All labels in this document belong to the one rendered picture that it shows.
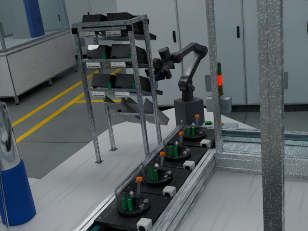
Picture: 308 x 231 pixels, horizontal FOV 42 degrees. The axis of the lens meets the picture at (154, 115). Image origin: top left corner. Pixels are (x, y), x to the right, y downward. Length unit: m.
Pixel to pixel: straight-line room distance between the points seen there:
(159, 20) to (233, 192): 3.63
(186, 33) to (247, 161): 3.34
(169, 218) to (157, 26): 3.92
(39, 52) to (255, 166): 6.22
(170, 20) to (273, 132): 4.38
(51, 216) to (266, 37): 1.41
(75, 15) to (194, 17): 5.47
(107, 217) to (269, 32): 1.06
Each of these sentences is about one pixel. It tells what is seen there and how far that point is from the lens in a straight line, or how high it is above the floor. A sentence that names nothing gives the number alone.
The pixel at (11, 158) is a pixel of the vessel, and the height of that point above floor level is 1.18.
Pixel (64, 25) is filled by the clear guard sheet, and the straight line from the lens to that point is 8.78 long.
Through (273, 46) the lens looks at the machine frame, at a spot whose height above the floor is 1.70.
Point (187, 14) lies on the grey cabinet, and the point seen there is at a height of 1.30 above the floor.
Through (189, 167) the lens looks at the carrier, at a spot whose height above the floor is 0.98.
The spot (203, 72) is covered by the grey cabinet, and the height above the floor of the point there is 0.57.
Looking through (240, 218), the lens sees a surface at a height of 0.86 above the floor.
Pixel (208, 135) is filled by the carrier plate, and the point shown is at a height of 0.97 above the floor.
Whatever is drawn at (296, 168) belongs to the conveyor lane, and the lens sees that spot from 2.05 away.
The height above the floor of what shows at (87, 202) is 0.86.
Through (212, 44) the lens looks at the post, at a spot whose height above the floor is 1.52.
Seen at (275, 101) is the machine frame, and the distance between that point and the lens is 0.92.
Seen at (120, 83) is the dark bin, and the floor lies 1.32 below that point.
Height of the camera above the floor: 1.87
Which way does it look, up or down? 20 degrees down
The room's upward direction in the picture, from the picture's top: 7 degrees counter-clockwise
